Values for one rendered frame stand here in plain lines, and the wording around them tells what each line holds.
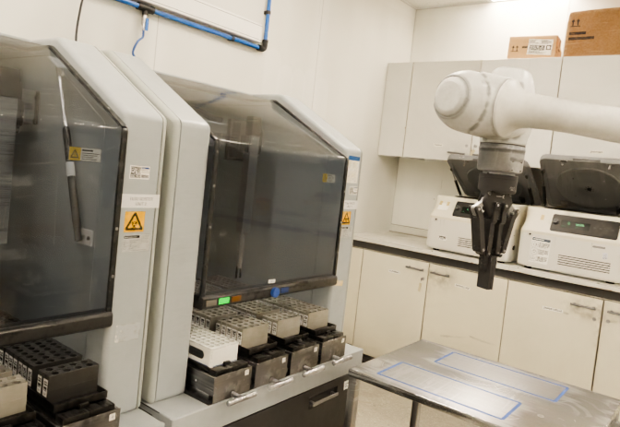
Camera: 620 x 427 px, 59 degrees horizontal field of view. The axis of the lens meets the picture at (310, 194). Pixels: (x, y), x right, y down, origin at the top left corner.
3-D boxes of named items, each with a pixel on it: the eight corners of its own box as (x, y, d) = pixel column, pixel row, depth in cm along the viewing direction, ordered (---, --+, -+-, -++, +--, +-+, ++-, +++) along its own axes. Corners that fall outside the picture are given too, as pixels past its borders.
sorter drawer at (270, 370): (113, 324, 191) (114, 299, 191) (146, 318, 202) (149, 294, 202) (265, 395, 147) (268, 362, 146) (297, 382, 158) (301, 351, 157)
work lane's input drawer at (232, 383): (71, 332, 179) (73, 304, 179) (109, 325, 190) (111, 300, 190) (223, 411, 135) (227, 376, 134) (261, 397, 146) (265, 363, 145)
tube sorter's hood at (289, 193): (92, 270, 171) (111, 66, 168) (232, 257, 219) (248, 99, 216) (201, 311, 140) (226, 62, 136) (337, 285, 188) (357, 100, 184)
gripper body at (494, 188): (498, 172, 106) (493, 219, 107) (528, 176, 110) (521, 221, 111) (470, 170, 113) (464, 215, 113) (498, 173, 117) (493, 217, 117)
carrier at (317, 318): (322, 324, 189) (325, 307, 189) (327, 326, 188) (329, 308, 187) (301, 329, 180) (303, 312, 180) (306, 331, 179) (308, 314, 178)
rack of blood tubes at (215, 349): (141, 340, 159) (143, 319, 158) (169, 334, 167) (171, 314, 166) (209, 373, 141) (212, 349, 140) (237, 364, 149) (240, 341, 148)
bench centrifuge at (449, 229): (423, 248, 360) (435, 151, 357) (462, 244, 408) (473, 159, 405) (507, 265, 325) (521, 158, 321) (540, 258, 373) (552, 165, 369)
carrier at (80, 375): (92, 387, 121) (95, 361, 121) (98, 390, 120) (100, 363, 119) (40, 402, 112) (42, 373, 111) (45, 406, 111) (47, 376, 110)
